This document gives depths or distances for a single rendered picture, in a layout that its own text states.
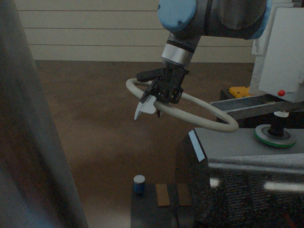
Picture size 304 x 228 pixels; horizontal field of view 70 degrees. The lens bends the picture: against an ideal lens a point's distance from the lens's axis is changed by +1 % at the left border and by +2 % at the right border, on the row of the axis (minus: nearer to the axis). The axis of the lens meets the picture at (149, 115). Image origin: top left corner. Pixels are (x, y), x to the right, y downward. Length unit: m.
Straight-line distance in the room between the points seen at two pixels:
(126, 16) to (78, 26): 1.55
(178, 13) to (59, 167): 0.43
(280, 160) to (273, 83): 0.42
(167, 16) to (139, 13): 6.61
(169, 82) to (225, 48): 6.78
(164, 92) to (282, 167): 0.90
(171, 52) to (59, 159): 0.53
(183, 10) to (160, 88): 0.25
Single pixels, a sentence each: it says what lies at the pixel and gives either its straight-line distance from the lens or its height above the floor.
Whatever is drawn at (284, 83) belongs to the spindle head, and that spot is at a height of 1.18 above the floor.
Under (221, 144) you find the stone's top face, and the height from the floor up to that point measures 0.80.
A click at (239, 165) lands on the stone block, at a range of 1.27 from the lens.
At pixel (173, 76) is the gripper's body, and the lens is 0.66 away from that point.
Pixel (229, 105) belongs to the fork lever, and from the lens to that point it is 1.17.
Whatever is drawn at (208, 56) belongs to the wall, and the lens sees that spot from 7.36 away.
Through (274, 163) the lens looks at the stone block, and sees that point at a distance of 1.36.
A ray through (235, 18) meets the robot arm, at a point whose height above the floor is 1.50.
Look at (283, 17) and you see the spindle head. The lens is 1.27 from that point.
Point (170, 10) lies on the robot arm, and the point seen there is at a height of 1.51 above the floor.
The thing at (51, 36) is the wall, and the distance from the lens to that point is 7.99.
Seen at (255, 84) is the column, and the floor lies 0.89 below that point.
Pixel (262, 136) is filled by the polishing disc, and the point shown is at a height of 0.86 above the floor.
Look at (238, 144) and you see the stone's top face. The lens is 1.38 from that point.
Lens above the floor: 1.51
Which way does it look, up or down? 26 degrees down
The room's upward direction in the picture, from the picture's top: straight up
